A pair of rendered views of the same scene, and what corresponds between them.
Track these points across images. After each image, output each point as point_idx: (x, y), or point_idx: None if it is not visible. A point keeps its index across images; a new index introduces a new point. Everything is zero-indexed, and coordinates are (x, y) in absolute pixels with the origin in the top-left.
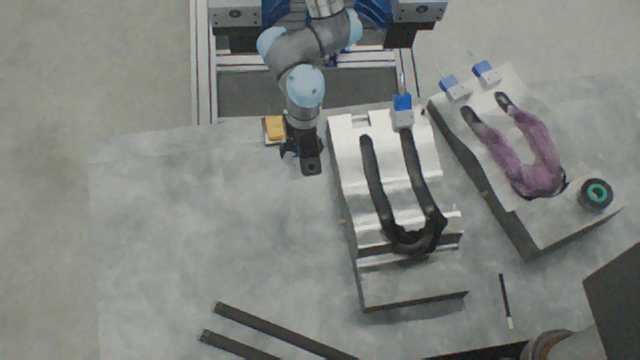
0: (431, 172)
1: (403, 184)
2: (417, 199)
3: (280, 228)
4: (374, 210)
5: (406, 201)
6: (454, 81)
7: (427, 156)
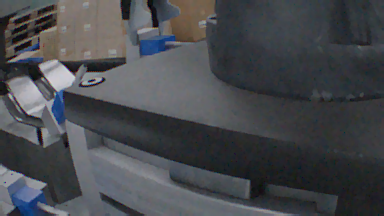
0: (10, 124)
1: (31, 108)
2: (14, 96)
3: None
4: (45, 75)
5: (22, 91)
6: (21, 195)
7: (18, 127)
